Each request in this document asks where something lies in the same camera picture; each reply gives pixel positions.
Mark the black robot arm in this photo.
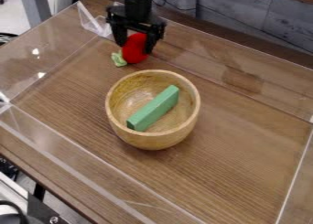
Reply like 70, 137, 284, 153
106, 0, 165, 54

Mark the black cable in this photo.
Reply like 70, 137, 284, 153
0, 199, 29, 224

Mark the green rectangular block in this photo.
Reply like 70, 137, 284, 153
125, 85, 179, 132

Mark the wooden bowl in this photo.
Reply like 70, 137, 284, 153
105, 69, 200, 150

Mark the red plush strawberry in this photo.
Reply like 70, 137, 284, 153
110, 33, 148, 67

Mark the grey post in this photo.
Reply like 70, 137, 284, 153
21, 0, 50, 27

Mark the clear acrylic corner bracket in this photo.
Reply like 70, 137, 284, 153
77, 1, 112, 37

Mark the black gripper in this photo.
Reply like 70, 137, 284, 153
106, 5, 165, 54

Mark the black metal bracket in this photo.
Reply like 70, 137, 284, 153
26, 194, 69, 224

